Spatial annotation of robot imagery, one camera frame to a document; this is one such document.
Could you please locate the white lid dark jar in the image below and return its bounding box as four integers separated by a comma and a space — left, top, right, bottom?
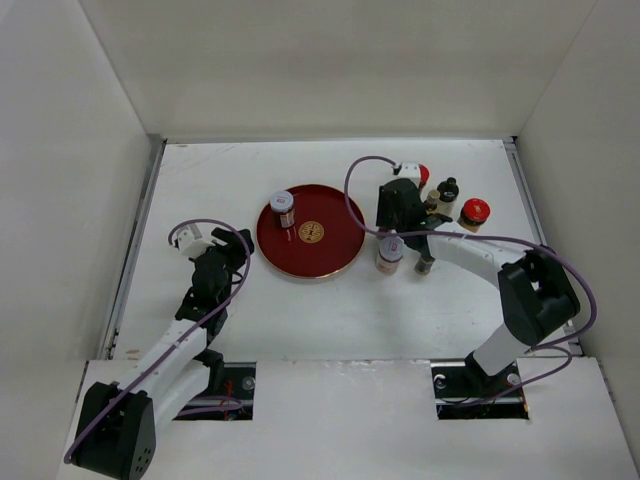
269, 190, 295, 229

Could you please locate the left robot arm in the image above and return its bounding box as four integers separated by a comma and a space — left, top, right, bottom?
64, 221, 255, 479

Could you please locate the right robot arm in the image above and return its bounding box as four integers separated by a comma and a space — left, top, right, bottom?
376, 178, 580, 396

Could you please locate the beige cap yellow bottle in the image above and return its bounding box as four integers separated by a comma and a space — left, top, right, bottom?
424, 189, 440, 214

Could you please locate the white lid pink jar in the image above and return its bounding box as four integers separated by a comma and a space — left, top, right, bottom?
375, 236, 404, 275

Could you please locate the red lid sauce jar back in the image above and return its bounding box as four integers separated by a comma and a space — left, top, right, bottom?
419, 164, 430, 186

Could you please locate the red lid sauce jar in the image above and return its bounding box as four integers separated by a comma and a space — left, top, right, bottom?
419, 164, 430, 186
458, 198, 491, 233

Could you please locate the black cap dark bottle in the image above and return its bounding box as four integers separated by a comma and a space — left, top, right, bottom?
436, 177, 459, 216

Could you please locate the black cap spice bottle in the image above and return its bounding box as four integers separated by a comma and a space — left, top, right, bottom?
414, 250, 435, 276

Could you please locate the red round tray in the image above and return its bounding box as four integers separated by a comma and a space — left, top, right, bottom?
255, 184, 365, 279

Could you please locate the red lid sauce jar right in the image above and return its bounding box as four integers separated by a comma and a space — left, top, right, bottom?
458, 198, 491, 233

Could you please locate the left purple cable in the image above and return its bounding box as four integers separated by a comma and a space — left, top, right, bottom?
63, 218, 252, 466

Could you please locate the purple cable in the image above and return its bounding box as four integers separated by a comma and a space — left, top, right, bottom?
63, 218, 252, 466
344, 155, 600, 406

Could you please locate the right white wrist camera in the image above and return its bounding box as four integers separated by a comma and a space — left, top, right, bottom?
393, 162, 422, 186

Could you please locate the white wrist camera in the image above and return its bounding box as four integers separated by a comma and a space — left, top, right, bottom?
393, 162, 422, 186
174, 225, 208, 259

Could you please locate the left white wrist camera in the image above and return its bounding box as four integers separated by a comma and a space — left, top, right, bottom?
174, 225, 208, 259

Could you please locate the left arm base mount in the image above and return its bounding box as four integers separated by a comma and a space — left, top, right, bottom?
176, 350, 257, 421

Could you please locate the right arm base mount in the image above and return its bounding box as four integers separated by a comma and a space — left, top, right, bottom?
431, 358, 529, 420

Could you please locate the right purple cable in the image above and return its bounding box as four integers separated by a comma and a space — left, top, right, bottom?
344, 155, 600, 406

